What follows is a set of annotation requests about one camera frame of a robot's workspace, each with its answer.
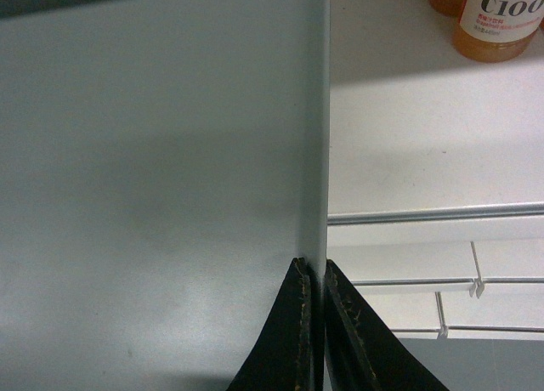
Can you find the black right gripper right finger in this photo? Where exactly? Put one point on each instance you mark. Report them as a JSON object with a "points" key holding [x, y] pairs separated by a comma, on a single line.
{"points": [[361, 352]]}

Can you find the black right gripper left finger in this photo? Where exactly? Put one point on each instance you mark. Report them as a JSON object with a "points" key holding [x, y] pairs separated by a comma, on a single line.
{"points": [[282, 357]]}

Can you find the grey silver rectangular tray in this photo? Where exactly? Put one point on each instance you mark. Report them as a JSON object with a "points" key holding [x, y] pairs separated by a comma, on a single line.
{"points": [[162, 163]]}

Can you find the white store shelf unit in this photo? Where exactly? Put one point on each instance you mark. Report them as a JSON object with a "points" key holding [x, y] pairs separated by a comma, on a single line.
{"points": [[436, 175]]}

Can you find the orange juice bottle front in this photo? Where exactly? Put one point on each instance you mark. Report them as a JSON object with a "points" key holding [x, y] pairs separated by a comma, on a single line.
{"points": [[493, 31]]}

